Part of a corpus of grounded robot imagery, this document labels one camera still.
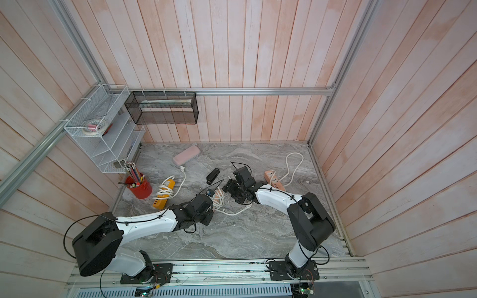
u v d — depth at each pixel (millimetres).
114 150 794
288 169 1069
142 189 899
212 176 1008
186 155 1121
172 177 964
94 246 424
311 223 459
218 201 880
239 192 795
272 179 970
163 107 1027
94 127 735
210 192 775
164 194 903
